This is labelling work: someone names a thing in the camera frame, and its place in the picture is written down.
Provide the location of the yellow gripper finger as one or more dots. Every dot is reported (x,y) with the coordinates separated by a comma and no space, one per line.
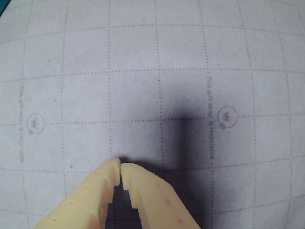
(90,195)
(157,202)

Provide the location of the gridded gift wrap paper sheet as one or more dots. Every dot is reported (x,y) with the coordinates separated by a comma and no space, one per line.
(95,71)

